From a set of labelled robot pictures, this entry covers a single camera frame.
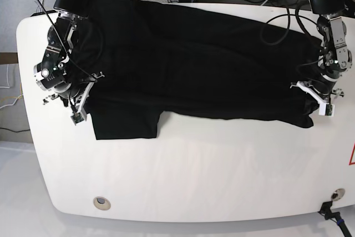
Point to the table grommet hole left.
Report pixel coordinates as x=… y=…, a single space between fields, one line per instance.
x=102 y=203

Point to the black T-shirt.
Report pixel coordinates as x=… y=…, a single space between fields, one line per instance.
x=164 y=58

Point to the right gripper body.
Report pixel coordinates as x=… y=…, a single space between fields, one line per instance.
x=71 y=93

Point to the red warning triangle sticker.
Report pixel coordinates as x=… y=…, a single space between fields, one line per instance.
x=352 y=158

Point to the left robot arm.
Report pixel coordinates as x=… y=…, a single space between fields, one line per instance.
x=334 y=54

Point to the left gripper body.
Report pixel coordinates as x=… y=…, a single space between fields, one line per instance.
x=324 y=84

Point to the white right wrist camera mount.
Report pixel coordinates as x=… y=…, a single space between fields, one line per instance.
x=78 y=111

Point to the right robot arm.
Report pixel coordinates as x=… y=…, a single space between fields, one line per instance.
x=57 y=71

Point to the silver table grommet right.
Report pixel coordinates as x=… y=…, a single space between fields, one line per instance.
x=338 y=194

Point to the black clamp with cable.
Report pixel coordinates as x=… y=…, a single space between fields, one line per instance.
x=328 y=214

